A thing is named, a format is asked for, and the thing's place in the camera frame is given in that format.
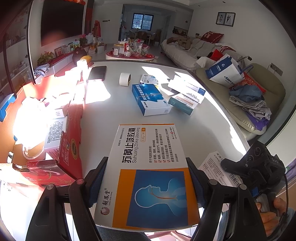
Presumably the blue capsule medicine box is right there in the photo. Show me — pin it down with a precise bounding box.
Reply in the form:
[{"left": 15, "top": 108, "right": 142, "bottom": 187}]
[{"left": 132, "top": 84, "right": 171, "bottom": 116}]

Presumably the green orange cefixime medicine box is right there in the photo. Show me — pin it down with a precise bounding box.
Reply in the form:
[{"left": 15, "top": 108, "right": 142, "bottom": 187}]
[{"left": 168, "top": 93, "right": 198, "bottom": 115}]

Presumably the red cardboard fruit box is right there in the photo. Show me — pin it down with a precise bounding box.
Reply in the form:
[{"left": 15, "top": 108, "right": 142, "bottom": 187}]
[{"left": 1, "top": 76, "right": 85, "bottom": 186}]

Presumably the orange blue head medicine box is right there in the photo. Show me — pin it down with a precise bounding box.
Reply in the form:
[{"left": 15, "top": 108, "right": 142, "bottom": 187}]
[{"left": 94, "top": 123, "right": 200, "bottom": 232}]

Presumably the framed wall picture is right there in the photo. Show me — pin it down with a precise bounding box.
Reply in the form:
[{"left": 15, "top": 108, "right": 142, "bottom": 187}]
[{"left": 216, "top": 12, "right": 236, "bottom": 27}]

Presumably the blue plastic stool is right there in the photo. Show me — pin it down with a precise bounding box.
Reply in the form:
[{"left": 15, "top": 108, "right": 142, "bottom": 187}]
[{"left": 0, "top": 94, "right": 16, "bottom": 122}]

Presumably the potted green plant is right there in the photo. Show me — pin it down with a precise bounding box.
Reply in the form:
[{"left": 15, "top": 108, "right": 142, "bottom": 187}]
[{"left": 37, "top": 51, "right": 54, "bottom": 66}]

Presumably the white repaglinide stamped box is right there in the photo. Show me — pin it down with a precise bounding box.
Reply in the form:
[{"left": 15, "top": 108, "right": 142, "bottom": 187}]
[{"left": 139, "top": 74, "right": 159, "bottom": 85}]

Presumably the long white blue medicine box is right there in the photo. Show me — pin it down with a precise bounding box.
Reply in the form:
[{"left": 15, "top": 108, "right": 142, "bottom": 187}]
[{"left": 168, "top": 74, "right": 206, "bottom": 104}]

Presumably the olive green armchair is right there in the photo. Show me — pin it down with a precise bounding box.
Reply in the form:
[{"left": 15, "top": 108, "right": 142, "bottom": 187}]
[{"left": 195, "top": 63, "right": 285, "bottom": 138}]

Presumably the red case smartphone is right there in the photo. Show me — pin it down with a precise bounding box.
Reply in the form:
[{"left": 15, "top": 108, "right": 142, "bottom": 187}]
[{"left": 87, "top": 66, "right": 107, "bottom": 81}]

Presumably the white tape roll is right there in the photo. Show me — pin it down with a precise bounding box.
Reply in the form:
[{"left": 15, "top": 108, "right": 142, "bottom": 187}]
[{"left": 119, "top": 73, "right": 131, "bottom": 87}]

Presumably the red cushion on sofa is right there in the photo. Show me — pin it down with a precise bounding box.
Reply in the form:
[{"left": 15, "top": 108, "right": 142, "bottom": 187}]
[{"left": 201, "top": 31, "right": 224, "bottom": 44}]

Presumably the white leaflet text box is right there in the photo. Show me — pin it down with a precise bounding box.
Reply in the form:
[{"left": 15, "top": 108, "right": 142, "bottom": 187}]
[{"left": 198, "top": 151, "right": 242, "bottom": 187}]

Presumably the red round coffee table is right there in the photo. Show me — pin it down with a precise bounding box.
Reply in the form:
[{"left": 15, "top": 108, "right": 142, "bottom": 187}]
[{"left": 105, "top": 39, "right": 156, "bottom": 62}]

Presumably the person right hand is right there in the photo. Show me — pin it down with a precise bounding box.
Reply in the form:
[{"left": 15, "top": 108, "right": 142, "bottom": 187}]
[{"left": 256, "top": 197, "right": 287, "bottom": 237}]

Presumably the pile of folded clothes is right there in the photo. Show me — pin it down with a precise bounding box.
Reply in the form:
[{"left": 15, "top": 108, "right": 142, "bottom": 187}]
[{"left": 229, "top": 84, "right": 272, "bottom": 131}]

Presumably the white small barcode box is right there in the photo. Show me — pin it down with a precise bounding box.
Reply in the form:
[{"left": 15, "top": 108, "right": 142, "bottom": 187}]
[{"left": 44, "top": 117, "right": 67, "bottom": 150}]

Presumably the white blue paper shopping bag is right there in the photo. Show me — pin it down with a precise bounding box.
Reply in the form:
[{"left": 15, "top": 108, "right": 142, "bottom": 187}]
[{"left": 205, "top": 54, "right": 253, "bottom": 88}]

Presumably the white sofa with blankets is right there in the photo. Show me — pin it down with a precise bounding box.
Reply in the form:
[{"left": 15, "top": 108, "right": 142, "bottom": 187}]
[{"left": 161, "top": 38, "right": 239, "bottom": 70}]

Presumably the orange fruit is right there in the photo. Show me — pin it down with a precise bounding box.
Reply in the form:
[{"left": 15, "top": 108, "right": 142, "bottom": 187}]
[{"left": 80, "top": 55, "right": 92, "bottom": 64}]

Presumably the black wall television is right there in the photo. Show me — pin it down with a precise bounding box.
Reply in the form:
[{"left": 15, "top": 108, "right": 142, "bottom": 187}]
[{"left": 41, "top": 0, "right": 84, "bottom": 46}]

